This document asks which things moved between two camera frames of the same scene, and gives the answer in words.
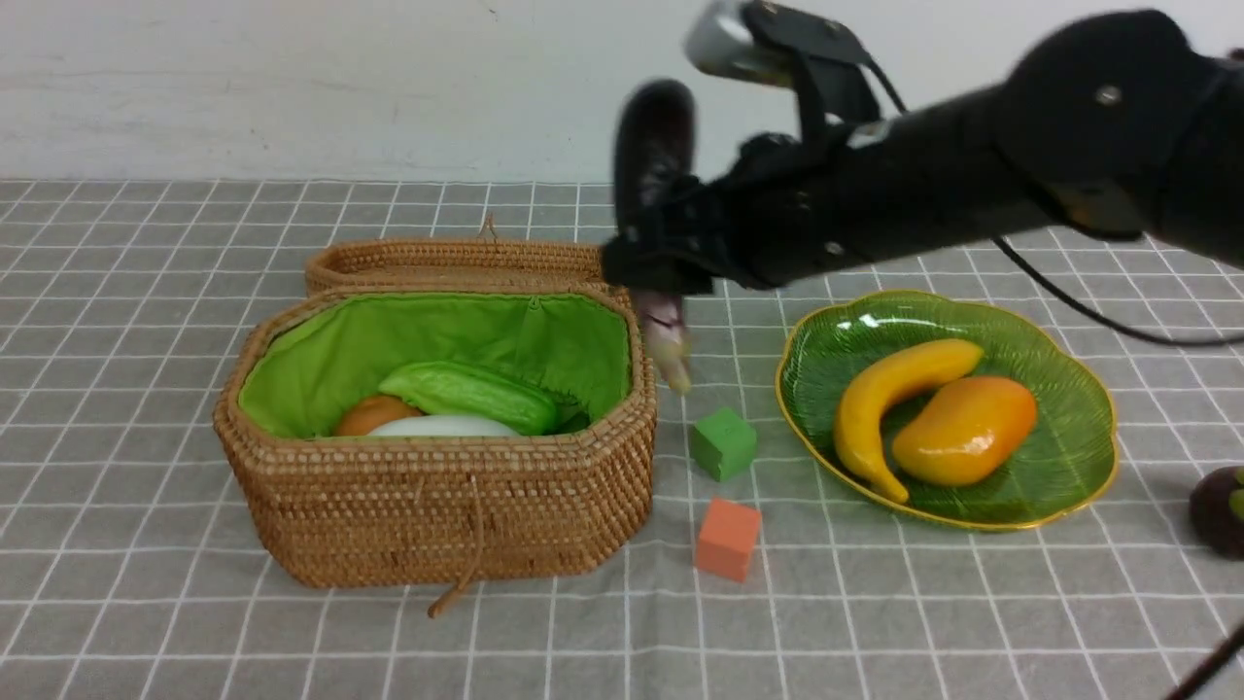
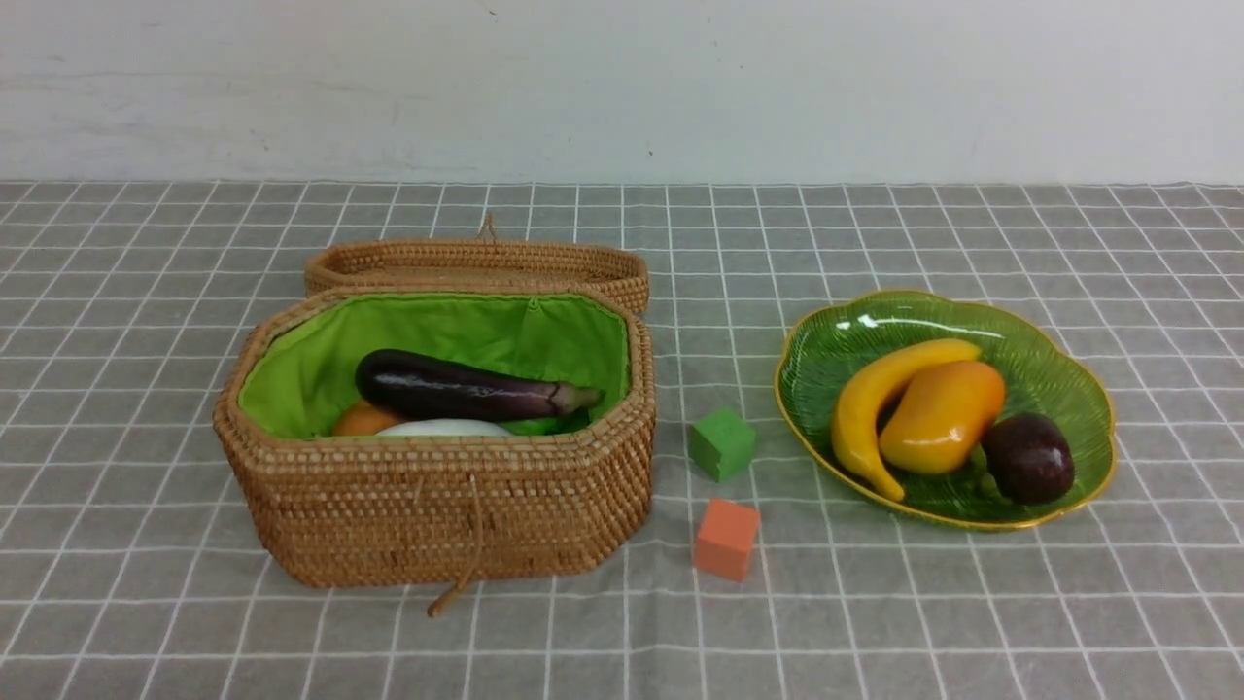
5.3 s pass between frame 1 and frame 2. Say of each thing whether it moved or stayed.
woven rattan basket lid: stayed
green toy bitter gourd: moved
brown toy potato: stayed
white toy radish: stayed
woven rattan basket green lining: stayed
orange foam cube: stayed
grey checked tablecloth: stayed
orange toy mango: moved
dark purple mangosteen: moved
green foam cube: stayed
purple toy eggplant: moved
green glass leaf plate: stayed
